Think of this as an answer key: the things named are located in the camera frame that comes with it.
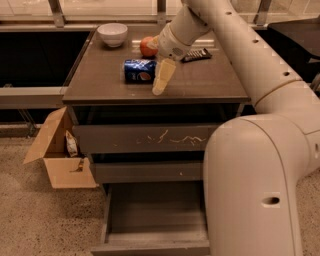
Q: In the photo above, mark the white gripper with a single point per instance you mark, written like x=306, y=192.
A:
x=171, y=45

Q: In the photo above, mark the blue pepsi can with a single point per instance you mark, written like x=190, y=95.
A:
x=139, y=70

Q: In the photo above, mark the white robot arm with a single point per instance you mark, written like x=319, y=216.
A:
x=252, y=163

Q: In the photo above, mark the grey drawer cabinet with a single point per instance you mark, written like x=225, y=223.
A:
x=201, y=92

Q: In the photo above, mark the grey top drawer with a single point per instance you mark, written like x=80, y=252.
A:
x=138, y=138

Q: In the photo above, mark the grey middle drawer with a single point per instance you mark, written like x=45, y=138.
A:
x=135, y=172

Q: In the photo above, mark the grey open bottom drawer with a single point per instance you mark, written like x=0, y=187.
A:
x=154, y=219

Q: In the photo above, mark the red apple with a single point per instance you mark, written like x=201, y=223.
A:
x=145, y=50

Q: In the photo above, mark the dark chocolate bar wrapper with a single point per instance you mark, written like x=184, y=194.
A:
x=196, y=55

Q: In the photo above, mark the white ceramic bowl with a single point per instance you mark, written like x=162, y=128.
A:
x=113, y=34

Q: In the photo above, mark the metal window railing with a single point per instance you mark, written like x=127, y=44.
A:
x=88, y=14

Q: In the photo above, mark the snack bag in box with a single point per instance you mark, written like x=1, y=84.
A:
x=71, y=144

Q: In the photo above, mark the open cardboard box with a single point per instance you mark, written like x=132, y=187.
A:
x=50, y=145

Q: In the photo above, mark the black rolling stand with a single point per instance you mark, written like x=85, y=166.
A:
x=316, y=81

